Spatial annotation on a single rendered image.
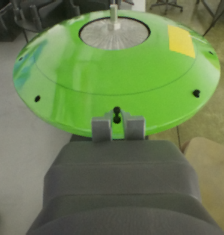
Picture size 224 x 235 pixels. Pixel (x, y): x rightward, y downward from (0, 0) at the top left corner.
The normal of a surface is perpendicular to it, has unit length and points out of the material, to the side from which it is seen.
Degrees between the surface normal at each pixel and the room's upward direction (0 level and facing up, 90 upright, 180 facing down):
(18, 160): 0
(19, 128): 0
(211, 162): 0
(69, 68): 14
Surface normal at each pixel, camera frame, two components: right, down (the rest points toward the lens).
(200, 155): -0.04, -0.62
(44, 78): -0.30, -0.34
